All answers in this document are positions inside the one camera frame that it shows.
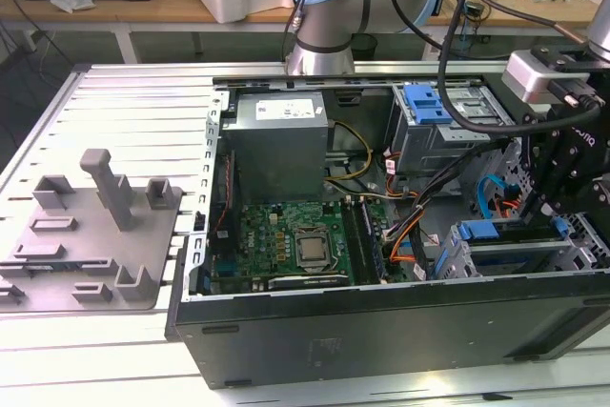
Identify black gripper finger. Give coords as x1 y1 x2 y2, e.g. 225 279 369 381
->
519 113 549 227
540 161 610 217

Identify hard disk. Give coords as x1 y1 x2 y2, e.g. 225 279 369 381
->
455 216 571 275

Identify metal disk bay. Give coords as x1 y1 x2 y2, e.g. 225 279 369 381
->
431 218 606 279

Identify metal drive cage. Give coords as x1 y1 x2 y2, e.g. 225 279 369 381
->
388 84 519 179

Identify blue drive latch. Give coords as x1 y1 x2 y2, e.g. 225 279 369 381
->
402 84 452 126

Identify black RAM stick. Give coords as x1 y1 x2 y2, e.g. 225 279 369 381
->
340 196 376 285
360 196 390 283

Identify black waste bin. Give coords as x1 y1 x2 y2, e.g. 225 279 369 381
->
355 33 377 61

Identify black PC case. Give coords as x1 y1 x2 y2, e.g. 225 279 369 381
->
164 71 610 390

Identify silver CPU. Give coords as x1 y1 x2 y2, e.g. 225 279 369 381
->
298 237 331 263

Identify CPU socket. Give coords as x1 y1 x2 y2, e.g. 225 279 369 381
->
293 228 339 274

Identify black graphics card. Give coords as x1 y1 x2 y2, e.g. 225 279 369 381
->
266 273 349 290

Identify grey power supply unit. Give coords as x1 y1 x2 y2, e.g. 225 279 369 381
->
222 92 331 201

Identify green motherboard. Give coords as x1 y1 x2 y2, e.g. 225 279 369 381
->
209 199 406 292

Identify wooden desk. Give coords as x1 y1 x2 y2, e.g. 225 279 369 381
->
0 0 610 39

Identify grey parts rack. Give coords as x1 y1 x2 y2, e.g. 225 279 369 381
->
0 148 185 315

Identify crumpled white paper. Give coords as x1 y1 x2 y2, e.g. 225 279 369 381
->
50 0 97 14

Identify dark blue RAM stick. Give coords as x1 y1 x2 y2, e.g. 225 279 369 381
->
2 260 113 270

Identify orange power wire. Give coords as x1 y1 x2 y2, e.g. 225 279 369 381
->
493 185 523 220

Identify blue data wire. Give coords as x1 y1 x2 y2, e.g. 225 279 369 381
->
476 175 519 220

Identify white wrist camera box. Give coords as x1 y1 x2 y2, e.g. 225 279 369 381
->
502 47 597 106

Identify black cable bundle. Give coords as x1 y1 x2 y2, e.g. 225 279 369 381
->
383 139 514 249

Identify black camera cable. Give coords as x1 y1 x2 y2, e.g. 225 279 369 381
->
389 0 601 134

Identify blue network cable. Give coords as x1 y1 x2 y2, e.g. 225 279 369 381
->
455 0 478 61

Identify orange data wire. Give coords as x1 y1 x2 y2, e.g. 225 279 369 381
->
388 230 420 265

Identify yellow power wires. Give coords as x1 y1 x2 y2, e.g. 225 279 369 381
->
326 119 374 185

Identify grey arm base cable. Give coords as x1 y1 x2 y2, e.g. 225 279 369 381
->
283 0 318 63

